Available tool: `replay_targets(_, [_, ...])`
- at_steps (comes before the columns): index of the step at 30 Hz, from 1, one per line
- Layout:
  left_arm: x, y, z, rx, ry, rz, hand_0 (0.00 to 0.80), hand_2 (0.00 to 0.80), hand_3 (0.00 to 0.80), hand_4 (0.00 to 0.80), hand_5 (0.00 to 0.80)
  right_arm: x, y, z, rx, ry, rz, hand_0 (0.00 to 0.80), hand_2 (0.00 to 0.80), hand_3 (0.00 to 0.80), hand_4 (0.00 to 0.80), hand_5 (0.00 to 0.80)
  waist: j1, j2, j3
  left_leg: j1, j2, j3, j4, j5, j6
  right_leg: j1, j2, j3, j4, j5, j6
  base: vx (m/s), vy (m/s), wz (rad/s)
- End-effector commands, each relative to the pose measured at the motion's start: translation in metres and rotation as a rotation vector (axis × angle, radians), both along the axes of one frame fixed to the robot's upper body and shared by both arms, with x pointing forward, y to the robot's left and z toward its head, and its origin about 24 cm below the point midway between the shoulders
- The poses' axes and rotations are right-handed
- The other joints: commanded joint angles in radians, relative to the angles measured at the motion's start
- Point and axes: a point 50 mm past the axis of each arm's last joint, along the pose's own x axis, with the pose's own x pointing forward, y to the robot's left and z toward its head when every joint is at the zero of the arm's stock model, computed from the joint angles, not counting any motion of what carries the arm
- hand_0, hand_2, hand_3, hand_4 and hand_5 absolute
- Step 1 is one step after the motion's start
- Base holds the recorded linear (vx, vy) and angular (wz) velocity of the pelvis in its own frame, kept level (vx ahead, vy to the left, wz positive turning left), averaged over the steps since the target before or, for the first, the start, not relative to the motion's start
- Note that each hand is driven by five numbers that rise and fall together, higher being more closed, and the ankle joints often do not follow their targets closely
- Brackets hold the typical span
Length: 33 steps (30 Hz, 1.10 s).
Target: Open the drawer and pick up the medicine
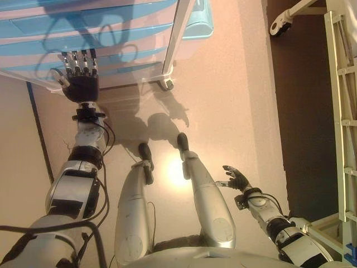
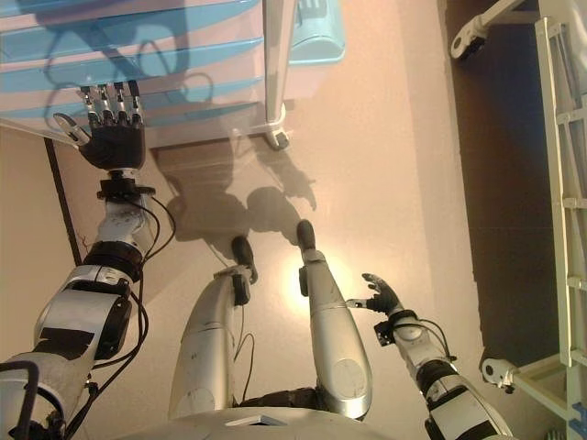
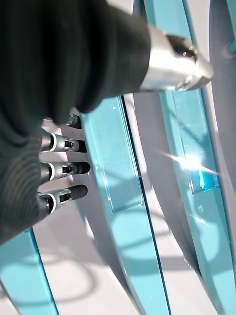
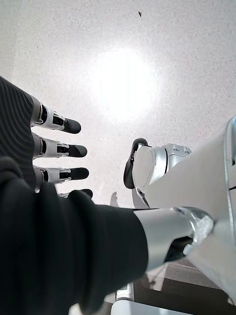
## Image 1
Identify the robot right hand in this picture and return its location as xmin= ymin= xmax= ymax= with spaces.
xmin=214 ymin=164 xmax=250 ymax=193

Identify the white blue medical cart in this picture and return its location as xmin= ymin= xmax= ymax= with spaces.
xmin=0 ymin=0 xmax=215 ymax=94

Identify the light blue waste bin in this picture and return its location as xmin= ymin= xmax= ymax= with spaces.
xmin=185 ymin=0 xmax=215 ymax=40

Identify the silver robot right leg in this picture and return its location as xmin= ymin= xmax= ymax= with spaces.
xmin=177 ymin=132 xmax=237 ymax=249

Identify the cream bed frame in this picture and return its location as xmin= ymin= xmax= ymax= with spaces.
xmin=284 ymin=0 xmax=357 ymax=263

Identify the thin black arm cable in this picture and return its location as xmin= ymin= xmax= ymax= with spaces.
xmin=247 ymin=192 xmax=290 ymax=218
xmin=93 ymin=119 xmax=117 ymax=224

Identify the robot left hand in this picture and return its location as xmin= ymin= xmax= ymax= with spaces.
xmin=50 ymin=49 xmax=100 ymax=103

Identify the white bed caster wheel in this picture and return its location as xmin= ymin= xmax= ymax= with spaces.
xmin=269 ymin=9 xmax=293 ymax=37

